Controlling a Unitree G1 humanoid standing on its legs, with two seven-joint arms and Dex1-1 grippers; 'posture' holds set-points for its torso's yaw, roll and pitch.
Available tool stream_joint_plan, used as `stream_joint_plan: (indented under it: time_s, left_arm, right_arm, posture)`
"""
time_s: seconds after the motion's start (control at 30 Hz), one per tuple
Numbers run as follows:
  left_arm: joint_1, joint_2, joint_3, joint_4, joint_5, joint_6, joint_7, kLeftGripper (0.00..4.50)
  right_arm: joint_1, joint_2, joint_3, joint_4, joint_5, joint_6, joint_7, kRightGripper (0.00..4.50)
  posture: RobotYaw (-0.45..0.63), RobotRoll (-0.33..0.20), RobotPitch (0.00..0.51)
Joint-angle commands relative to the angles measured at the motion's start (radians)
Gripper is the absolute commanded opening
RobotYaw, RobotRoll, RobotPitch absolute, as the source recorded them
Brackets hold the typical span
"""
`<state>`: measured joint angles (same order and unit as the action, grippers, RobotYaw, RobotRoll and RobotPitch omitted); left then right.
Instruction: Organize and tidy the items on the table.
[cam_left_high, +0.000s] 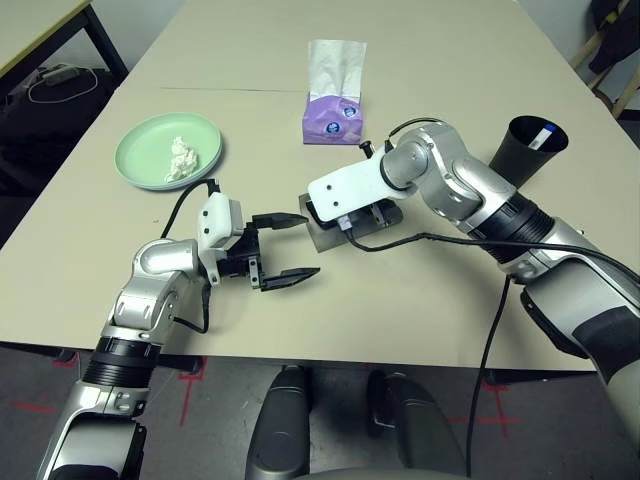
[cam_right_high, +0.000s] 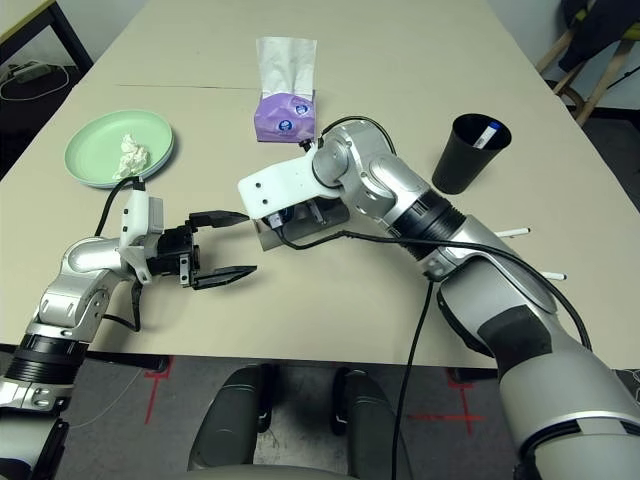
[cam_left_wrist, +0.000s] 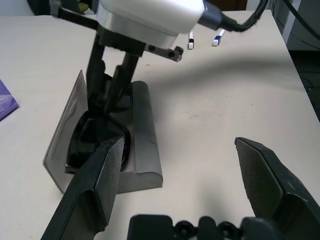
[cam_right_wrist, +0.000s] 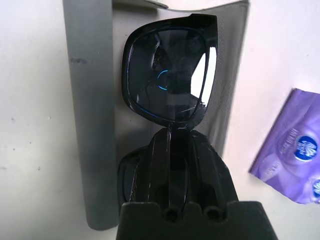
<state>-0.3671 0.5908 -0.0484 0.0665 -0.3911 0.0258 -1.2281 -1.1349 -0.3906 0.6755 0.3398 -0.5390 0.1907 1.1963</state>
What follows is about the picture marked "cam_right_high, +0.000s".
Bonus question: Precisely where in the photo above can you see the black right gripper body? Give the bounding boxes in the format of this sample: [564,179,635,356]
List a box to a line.
[295,199,327,226]

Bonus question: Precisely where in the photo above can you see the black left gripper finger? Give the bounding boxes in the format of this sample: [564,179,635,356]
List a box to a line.
[191,264,259,292]
[187,211,251,230]

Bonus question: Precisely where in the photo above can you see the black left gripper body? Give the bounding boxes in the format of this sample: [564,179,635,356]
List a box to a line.
[146,224,203,288]

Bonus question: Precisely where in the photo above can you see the grey glasses case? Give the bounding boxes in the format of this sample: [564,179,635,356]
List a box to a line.
[252,197,351,251]

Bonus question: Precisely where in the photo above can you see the light green plate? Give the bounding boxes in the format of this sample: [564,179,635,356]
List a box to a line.
[64,109,176,190]

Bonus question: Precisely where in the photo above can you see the purple tissue pack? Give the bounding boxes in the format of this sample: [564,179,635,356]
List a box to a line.
[253,89,318,145]

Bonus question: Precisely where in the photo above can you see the black table foot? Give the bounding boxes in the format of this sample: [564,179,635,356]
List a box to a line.
[82,352,169,372]
[449,368,499,384]

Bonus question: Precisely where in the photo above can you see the red floor tape cross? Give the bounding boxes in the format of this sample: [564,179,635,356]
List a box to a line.
[407,382,485,434]
[144,357,174,424]

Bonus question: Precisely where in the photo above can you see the grey robot left leg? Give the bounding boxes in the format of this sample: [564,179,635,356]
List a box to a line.
[188,363,275,474]

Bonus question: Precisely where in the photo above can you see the grey robot leg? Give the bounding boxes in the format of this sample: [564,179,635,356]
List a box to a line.
[332,367,404,480]
[188,363,275,474]

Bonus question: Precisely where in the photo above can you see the white upright tissue sheet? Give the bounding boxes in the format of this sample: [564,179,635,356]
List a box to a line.
[255,35,319,99]

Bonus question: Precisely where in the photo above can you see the black plastic cup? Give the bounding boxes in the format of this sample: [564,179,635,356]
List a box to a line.
[431,113,514,196]

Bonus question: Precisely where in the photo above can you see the grey robot right leg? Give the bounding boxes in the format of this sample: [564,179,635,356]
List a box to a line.
[332,367,404,480]

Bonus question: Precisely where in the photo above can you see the grey power strip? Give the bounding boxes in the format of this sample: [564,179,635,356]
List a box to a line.
[9,60,51,84]

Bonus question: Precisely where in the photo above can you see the wooden stool green seat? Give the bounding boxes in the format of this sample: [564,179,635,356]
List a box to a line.
[535,27,634,126]

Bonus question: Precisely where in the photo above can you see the dark jacket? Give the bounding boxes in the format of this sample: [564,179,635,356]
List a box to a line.
[557,0,640,71]

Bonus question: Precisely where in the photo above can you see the black tripod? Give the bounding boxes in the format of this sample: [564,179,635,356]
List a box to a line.
[599,64,640,89]

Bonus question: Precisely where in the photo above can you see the dark mat white lines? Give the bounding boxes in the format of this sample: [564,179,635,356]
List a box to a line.
[612,367,640,396]

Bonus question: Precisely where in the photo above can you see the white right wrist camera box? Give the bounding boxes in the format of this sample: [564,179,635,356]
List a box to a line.
[237,154,346,221]

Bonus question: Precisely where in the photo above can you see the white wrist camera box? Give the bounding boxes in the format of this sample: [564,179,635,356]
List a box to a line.
[118,189,165,284]
[237,154,346,221]

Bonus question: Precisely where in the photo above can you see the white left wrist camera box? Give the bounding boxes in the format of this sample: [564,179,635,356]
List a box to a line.
[118,189,165,284]

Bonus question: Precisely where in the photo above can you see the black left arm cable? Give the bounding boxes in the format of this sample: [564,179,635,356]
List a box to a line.
[94,177,146,332]

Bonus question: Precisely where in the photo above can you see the thin white floor wire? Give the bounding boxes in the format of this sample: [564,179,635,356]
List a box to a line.
[74,372,139,426]

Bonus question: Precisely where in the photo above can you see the white looped floor cable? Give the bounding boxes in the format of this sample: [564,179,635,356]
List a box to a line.
[0,64,71,101]

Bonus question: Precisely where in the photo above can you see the beige side table black frame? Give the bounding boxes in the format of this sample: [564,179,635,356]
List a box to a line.
[0,0,95,71]

